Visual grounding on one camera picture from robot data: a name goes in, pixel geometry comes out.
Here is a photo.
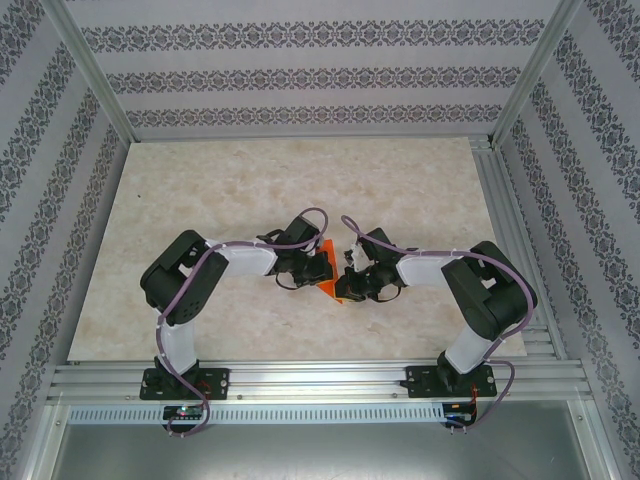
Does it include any long aluminium mounting rail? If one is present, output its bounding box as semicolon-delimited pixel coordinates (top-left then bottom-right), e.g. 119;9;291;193
47;357;599;404

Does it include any slotted grey cable duct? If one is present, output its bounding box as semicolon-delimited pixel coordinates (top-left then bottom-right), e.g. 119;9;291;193
67;403;447;426

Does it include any right circuit board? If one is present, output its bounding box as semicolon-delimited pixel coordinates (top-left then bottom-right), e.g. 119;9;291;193
444;402;479;426

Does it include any thin black right gripper cable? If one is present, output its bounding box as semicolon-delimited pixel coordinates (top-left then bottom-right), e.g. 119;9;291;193
372;284;404;304

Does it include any circuit board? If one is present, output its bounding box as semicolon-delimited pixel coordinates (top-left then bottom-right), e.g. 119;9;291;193
444;402;479;426
163;405;205;421

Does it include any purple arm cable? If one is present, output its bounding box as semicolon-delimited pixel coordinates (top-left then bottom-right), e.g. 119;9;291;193
340;214;535;434
154;207;329;440

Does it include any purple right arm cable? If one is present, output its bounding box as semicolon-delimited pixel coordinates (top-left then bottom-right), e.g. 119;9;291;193
340;214;535;434

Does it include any aluminium frame post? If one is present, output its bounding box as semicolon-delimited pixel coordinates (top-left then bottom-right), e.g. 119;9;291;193
39;0;137;145
490;0;586;147

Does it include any left circuit board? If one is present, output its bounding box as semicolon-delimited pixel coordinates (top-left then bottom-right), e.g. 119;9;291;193
163;405;205;421

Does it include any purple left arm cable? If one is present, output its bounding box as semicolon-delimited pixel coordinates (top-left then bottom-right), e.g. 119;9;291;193
154;207;329;440

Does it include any grey metal panel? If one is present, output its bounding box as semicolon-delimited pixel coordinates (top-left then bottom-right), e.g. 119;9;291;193
49;422;594;480

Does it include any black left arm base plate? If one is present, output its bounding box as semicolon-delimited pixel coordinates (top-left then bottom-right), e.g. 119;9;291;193
139;367;231;402

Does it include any aluminium side rail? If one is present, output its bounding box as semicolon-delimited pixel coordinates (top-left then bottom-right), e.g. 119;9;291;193
468;135;569;361

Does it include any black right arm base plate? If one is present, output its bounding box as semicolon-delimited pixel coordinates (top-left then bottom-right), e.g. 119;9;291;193
405;364;499;400

